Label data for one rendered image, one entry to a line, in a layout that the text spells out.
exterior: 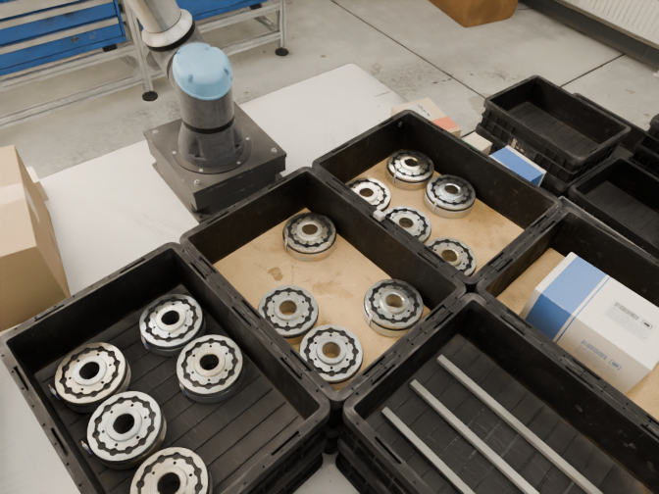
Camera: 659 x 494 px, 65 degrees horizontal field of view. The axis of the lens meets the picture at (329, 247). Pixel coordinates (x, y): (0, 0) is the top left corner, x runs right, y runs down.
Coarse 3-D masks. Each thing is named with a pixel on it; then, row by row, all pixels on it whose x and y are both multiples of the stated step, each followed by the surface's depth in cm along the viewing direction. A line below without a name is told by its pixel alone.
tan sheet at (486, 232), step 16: (384, 160) 119; (368, 176) 115; (384, 176) 115; (432, 176) 116; (400, 192) 112; (416, 192) 112; (416, 208) 109; (480, 208) 110; (432, 224) 106; (448, 224) 106; (464, 224) 107; (480, 224) 107; (496, 224) 107; (512, 224) 107; (464, 240) 104; (480, 240) 104; (496, 240) 104; (512, 240) 105; (480, 256) 101
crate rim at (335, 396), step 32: (256, 192) 96; (384, 224) 92; (192, 256) 85; (416, 256) 88; (224, 288) 81; (256, 320) 78; (288, 352) 75; (384, 352) 75; (320, 384) 72; (352, 384) 72
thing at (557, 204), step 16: (400, 112) 114; (416, 112) 115; (432, 128) 112; (352, 144) 106; (464, 144) 108; (320, 160) 102; (512, 176) 102; (352, 192) 97; (544, 192) 99; (368, 208) 94; (560, 208) 97; (416, 240) 90; (432, 256) 88; (496, 256) 88; (480, 272) 86
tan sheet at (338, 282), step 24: (264, 240) 101; (336, 240) 102; (216, 264) 97; (240, 264) 97; (264, 264) 98; (288, 264) 98; (312, 264) 98; (336, 264) 98; (360, 264) 99; (240, 288) 94; (264, 288) 94; (312, 288) 94; (336, 288) 95; (360, 288) 95; (288, 312) 91; (336, 312) 91; (360, 312) 92; (360, 336) 88; (384, 336) 89
